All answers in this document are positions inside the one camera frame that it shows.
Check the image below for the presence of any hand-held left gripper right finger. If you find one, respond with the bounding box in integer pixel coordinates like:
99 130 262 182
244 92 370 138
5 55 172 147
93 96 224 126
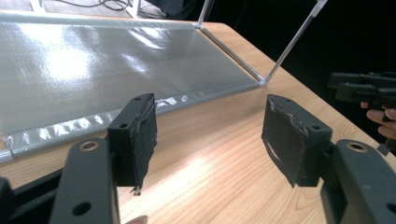
262 94 333 189

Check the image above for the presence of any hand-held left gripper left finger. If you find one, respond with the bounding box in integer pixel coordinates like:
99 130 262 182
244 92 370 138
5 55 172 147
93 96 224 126
106 92 159 196

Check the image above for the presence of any white metal stand leg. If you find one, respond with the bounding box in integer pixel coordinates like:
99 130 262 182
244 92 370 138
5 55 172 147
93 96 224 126
29 0 45 13
125 0 143 19

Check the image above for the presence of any dark cloth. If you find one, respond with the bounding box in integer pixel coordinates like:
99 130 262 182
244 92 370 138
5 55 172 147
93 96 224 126
145 0 204 21

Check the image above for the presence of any black cable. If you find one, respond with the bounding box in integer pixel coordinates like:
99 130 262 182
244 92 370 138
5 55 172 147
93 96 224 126
55 0 133 12

